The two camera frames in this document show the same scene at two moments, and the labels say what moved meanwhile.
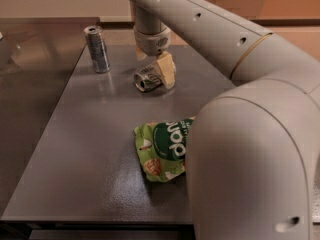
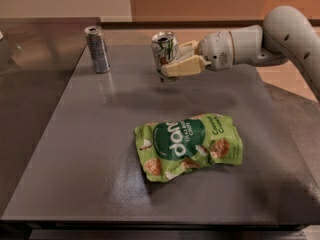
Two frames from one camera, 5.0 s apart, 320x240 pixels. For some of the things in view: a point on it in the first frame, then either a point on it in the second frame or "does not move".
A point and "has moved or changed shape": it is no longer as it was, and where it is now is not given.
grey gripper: [151, 44] -> [216, 50]
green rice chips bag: [161, 148] does not move
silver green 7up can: [147, 79] has moved or changed shape
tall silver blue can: [98, 48] does not move
